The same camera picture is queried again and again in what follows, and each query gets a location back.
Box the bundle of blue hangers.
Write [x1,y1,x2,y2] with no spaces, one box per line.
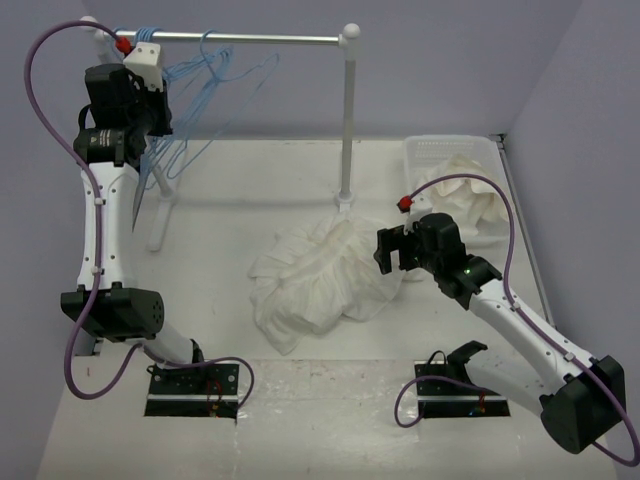
[141,30,234,190]

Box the white skirt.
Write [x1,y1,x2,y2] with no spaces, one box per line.
[248,213,426,356]

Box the blue wire hanger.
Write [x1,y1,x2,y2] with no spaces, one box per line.
[173,43,280,153]

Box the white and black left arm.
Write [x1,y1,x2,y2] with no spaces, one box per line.
[61,64,208,393]

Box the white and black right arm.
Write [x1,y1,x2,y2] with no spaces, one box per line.
[374,213,628,454]

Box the white cloth in basket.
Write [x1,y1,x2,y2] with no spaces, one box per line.
[411,154,508,231]

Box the white plastic basket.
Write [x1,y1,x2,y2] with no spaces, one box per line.
[404,135,509,247]

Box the white clothes rack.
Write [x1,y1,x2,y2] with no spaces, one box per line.
[78,15,362,254]

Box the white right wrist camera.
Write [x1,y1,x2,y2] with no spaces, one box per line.
[396,193,433,233]

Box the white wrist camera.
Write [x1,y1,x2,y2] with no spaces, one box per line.
[396,193,433,233]
[123,42,165,92]

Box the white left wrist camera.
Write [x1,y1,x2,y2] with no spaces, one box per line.
[123,42,165,92]

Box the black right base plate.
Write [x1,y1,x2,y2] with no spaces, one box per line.
[414,360,511,419]

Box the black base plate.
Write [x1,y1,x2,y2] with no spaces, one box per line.
[144,363,239,420]
[414,360,511,419]

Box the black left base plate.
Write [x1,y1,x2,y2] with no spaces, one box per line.
[144,363,239,420]

